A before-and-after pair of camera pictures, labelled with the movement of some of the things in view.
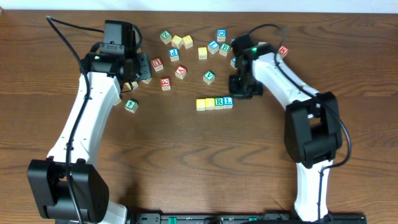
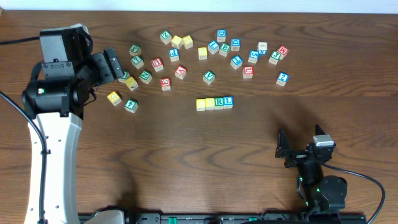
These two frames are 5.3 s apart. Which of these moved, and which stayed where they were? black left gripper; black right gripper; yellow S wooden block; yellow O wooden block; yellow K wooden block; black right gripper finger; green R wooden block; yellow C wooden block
Moved: black right gripper finger; black right gripper; black left gripper
Stayed: yellow C wooden block; yellow S wooden block; green R wooden block; yellow O wooden block; yellow K wooden block
